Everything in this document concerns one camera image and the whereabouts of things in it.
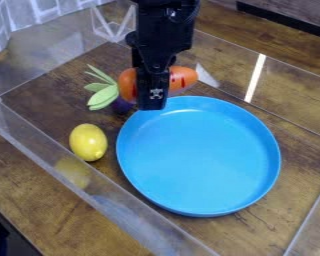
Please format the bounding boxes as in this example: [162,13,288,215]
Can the orange toy carrot green leaves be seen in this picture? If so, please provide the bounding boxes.
[83,65,198,111]

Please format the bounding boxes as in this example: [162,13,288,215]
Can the clear acrylic front barrier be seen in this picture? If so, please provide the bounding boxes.
[0,101,218,256]

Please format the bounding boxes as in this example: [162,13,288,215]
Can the purple toy eggplant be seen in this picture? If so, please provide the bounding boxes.
[111,97,133,114]

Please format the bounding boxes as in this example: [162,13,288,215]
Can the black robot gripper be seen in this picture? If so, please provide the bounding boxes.
[125,0,200,110]

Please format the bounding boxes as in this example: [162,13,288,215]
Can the blue round plate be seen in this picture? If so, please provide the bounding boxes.
[115,96,281,217]

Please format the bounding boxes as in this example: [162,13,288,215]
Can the yellow toy lemon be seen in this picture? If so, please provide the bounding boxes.
[69,123,107,162]

